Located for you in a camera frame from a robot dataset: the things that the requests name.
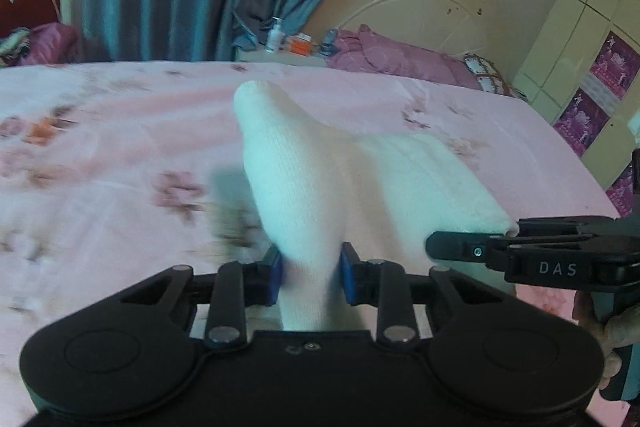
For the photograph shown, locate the pink floral bed sheet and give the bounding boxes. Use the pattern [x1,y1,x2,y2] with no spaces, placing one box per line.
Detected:
[1,62,615,426]

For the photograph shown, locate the cream round headboard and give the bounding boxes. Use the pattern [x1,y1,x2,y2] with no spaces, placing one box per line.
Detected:
[302,0,506,62]

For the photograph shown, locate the cream knitted sweater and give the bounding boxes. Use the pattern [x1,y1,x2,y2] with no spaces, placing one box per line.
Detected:
[233,81,518,332]

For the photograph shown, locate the white pump bottle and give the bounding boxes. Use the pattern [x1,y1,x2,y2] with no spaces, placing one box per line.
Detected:
[265,17,284,53]

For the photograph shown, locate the patterned cushion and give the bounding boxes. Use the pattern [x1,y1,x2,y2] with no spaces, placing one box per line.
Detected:
[463,53,513,96]

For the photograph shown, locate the purple pillow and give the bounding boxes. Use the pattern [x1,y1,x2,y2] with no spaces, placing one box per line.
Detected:
[326,24,480,90]

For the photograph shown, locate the pile of clothes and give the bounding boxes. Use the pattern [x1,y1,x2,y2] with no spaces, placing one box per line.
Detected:
[1,23,80,67]

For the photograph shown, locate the cream wardrobe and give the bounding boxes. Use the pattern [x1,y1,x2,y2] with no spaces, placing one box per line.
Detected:
[514,0,639,216]

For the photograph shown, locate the orange box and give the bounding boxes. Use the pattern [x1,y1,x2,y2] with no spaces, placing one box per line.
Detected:
[285,32,314,56]

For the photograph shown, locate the right hand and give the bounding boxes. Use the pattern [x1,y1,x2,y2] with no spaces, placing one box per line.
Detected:
[572,291,622,391]

